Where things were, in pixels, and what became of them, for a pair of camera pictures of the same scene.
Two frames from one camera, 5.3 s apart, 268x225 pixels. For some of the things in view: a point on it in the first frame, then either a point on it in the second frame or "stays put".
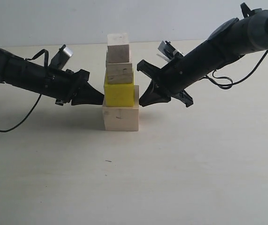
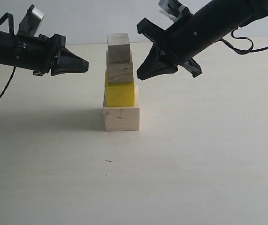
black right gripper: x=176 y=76 to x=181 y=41
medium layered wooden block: x=119 y=73 stays put
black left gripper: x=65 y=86 to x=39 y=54
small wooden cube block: x=118 y=48 stays put
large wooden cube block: x=122 y=118 stays put
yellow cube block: x=119 y=94 stays put
